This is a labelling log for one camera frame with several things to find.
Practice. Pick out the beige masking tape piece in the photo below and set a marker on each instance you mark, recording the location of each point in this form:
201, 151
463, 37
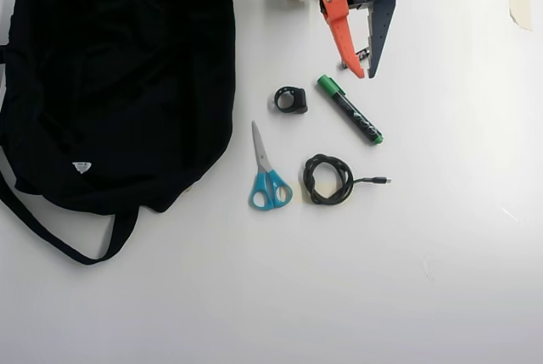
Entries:
521, 5

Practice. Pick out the green black marker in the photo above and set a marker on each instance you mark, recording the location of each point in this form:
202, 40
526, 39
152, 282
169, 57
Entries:
352, 113

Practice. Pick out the black AAA battery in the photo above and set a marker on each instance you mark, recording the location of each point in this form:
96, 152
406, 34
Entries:
362, 54

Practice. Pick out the black fabric bag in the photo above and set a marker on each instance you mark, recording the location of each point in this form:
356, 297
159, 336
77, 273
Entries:
119, 84

